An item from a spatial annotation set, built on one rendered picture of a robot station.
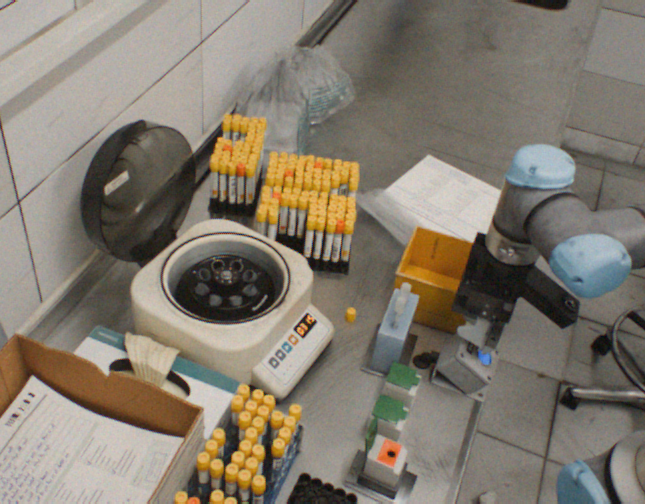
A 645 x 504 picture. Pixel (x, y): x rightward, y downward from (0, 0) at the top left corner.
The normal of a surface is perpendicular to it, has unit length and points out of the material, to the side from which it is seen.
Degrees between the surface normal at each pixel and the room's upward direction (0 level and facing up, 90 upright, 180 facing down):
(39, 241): 90
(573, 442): 0
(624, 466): 38
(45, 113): 90
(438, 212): 1
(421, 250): 90
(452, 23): 0
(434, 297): 90
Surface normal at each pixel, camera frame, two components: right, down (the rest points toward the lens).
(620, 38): -0.37, 0.61
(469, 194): 0.09, -0.72
